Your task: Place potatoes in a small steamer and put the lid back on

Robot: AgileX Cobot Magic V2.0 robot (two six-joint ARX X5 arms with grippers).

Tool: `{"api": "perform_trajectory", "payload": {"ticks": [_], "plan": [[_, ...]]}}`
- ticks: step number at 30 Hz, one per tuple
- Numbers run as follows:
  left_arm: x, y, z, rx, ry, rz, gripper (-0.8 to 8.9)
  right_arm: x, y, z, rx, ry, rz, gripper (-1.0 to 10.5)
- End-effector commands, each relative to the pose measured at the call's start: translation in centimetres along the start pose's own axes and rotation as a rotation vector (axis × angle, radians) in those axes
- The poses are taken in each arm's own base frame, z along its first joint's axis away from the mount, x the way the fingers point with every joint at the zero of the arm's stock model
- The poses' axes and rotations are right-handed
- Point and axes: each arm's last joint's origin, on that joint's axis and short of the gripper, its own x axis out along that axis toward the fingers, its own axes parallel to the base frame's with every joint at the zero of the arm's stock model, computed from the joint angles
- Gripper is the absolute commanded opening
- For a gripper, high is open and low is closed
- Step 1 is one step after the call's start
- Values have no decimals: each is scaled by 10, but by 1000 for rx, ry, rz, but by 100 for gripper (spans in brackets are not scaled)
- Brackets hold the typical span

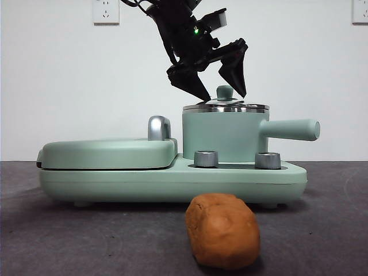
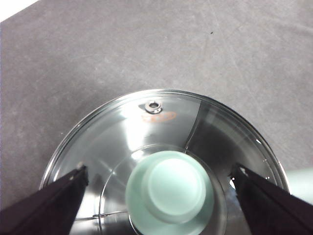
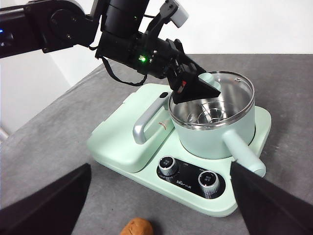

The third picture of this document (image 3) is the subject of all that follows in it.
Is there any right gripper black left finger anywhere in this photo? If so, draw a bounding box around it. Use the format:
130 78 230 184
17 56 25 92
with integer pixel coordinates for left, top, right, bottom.
0 163 92 235

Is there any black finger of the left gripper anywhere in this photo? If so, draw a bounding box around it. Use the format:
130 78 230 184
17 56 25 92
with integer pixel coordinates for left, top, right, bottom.
175 45 208 77
171 72 222 104

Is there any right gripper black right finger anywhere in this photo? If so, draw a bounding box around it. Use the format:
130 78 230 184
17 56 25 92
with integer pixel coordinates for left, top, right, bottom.
230 163 313 235

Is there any glass pot lid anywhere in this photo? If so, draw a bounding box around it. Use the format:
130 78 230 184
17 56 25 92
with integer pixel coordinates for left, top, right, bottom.
171 70 255 111

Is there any brown potato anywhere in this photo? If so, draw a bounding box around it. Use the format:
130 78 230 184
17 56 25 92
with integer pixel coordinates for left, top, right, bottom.
121 217 154 235

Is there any silver control knob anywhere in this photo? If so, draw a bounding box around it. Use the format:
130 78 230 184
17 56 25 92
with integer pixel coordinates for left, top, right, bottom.
158 156 180 176
198 170 220 194

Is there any mint green breakfast machine base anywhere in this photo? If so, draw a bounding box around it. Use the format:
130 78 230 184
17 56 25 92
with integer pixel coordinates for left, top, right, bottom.
87 83 272 218

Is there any steel wire steamer rack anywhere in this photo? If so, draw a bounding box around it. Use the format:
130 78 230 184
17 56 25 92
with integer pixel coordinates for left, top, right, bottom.
187 102 229 124

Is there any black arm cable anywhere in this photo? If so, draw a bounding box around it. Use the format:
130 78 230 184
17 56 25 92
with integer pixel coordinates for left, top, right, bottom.
101 57 149 87

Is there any pale grey left wrist camera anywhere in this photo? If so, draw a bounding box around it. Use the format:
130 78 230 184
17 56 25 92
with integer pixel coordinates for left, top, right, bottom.
160 0 190 27

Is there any mint green pot with handle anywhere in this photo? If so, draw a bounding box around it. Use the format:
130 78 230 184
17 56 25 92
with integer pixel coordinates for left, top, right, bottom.
168 73 267 179

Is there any mint green griddle lid, silver handle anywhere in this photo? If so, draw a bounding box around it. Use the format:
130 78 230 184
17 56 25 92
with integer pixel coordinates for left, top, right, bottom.
90 83 177 173

